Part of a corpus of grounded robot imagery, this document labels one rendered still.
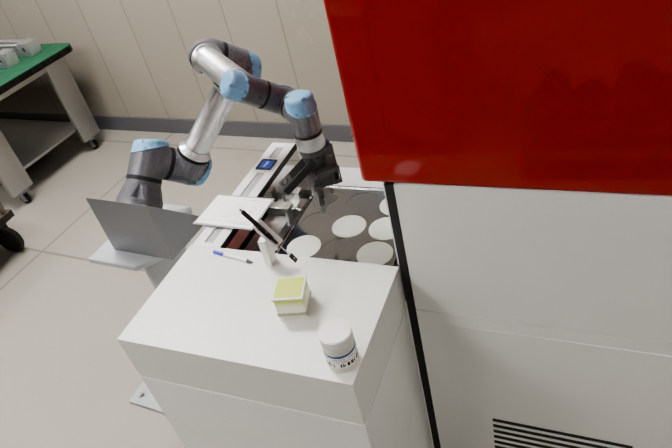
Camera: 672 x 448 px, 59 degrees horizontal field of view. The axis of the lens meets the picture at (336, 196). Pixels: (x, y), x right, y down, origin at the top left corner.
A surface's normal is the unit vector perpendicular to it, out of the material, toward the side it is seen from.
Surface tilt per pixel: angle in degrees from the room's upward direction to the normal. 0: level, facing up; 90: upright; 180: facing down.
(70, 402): 0
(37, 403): 0
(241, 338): 0
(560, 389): 90
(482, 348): 90
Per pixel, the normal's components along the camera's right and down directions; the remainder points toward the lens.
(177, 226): 0.89, 0.09
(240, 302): -0.20, -0.79
